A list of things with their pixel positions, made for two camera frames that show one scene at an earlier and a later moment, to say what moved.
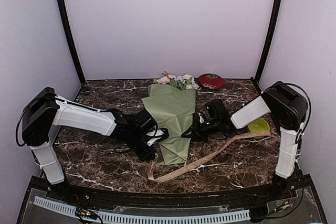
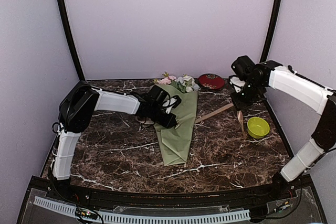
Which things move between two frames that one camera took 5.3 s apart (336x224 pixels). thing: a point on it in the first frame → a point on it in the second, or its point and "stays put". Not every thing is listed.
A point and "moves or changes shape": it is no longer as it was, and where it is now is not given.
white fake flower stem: [186, 82] stays put
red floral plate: [211, 81] stays put
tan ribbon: [158, 180] moves or changes shape
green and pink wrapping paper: [173, 107] stays put
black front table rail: [265, 196] stays put
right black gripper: [198, 135] → [239, 104]
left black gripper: [145, 156] → [167, 124]
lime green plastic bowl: [258, 125] stays put
